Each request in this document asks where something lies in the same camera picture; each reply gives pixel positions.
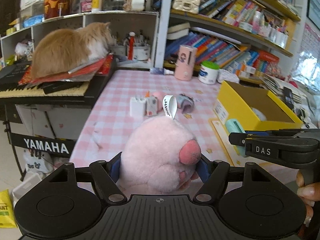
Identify small card pack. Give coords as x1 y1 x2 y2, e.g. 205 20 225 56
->
146 96 158 116

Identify stack of papers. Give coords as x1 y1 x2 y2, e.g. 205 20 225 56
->
260 75 319 123

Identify yellow cardboard box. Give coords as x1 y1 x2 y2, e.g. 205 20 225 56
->
213 81 303 131

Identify cream quilted handbag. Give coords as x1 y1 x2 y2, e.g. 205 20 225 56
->
172 0 200 14

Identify mint green comb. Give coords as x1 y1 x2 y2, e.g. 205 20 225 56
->
225 119 247 157

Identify yellow shopping bag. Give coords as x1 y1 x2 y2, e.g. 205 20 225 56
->
0 189 17 228

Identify small white tube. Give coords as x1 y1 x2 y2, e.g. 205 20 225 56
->
150 67 175 75

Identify pink cylindrical bottle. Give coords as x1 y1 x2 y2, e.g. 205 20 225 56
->
174 45 197 81

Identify white jar green lid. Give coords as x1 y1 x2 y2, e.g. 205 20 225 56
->
198 61 220 85

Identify black smartphone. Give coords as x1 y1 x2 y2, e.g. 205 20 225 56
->
283 87 295 111

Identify red papers under cat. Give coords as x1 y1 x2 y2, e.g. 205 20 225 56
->
18 53 113 85

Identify white pen holder cup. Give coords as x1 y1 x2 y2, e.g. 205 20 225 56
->
133 44 151 61

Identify white plastic crate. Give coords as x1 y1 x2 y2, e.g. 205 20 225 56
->
12 173 43 201

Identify pink plush pig toy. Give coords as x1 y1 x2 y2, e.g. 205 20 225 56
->
117 95 201 197

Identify white cubby shelf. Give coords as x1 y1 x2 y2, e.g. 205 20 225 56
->
0 10 161 69

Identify grey toy shoe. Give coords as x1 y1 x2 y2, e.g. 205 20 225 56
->
176 94 195 114

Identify row of colourful books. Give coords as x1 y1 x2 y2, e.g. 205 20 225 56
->
164 31 280 75

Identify person's right hand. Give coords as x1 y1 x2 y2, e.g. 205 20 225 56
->
296 170 319 227

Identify white charger plug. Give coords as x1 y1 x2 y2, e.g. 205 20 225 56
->
130 96 147 118

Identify keyboard stand with Yamaha banner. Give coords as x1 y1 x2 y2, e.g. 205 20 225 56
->
3 105 76 181

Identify white printed plastic bag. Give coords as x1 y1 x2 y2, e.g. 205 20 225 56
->
23 149 54 174

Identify black Yamaha keyboard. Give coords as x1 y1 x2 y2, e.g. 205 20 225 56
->
1 56 116 106

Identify wooden bookshelf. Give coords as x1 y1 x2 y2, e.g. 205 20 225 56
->
154 0 304 77

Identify orange fluffy cat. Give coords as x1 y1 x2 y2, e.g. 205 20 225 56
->
30 22 112 79

